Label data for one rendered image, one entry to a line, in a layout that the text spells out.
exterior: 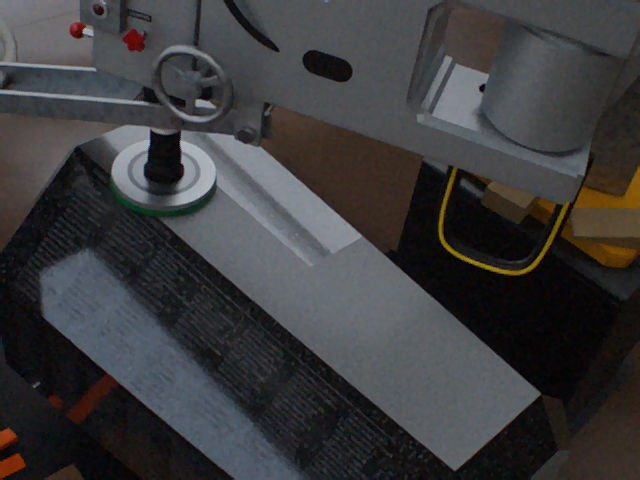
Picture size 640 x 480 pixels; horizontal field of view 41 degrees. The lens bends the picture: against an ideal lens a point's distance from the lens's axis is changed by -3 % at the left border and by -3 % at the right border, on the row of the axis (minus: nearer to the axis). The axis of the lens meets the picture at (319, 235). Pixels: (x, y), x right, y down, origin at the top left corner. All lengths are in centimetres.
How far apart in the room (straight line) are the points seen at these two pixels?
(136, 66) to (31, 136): 178
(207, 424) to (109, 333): 29
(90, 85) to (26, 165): 134
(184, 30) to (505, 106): 53
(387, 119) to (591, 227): 77
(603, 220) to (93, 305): 114
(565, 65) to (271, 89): 48
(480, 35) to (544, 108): 294
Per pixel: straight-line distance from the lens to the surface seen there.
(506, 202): 198
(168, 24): 149
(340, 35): 137
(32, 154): 323
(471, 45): 418
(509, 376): 163
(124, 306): 177
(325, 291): 166
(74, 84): 190
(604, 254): 204
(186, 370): 168
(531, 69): 133
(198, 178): 182
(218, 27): 145
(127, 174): 182
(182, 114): 150
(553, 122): 137
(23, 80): 198
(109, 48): 158
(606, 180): 218
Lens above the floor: 204
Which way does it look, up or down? 43 degrees down
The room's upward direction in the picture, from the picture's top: 11 degrees clockwise
